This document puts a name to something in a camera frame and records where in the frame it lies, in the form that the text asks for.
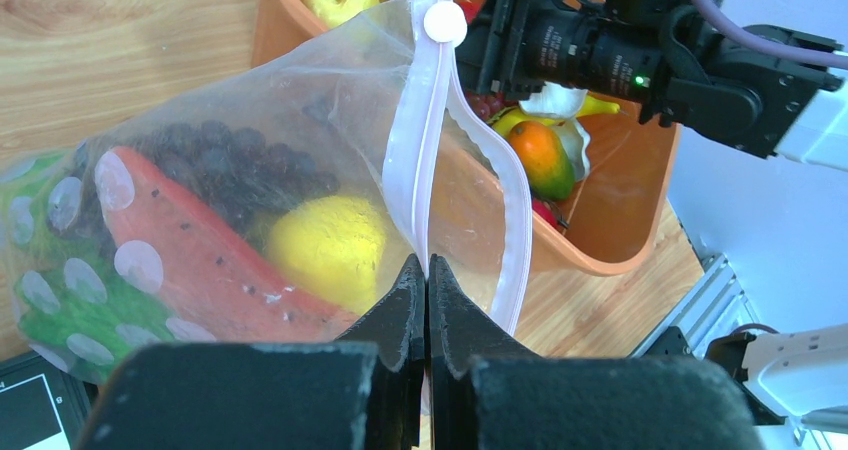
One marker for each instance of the orange plastic basket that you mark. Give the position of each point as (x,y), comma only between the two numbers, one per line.
(612,215)

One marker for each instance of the green toy lettuce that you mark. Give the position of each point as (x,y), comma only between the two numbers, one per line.
(70,302)

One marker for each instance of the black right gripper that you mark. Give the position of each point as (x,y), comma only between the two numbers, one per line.
(515,47)

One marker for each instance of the clear zip top bag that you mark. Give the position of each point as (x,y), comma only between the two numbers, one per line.
(368,101)

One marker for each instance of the toy mango green orange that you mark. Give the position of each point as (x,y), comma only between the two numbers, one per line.
(549,172)

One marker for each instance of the dark toy grapes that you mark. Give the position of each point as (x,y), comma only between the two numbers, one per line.
(236,172)

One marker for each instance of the black white checkerboard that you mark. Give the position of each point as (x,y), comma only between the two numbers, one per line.
(41,406)

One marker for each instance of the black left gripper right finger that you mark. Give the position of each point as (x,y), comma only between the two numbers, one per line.
(488,391)

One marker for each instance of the toy watermelon slice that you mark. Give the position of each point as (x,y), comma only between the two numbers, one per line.
(171,245)

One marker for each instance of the red toy tomato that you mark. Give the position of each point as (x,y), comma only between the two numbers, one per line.
(550,213)

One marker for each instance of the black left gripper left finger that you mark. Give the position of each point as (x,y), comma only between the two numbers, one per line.
(361,390)

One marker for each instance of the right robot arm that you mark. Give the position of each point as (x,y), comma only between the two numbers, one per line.
(762,89)

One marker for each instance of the yellow toy bell pepper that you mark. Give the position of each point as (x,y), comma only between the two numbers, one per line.
(333,247)

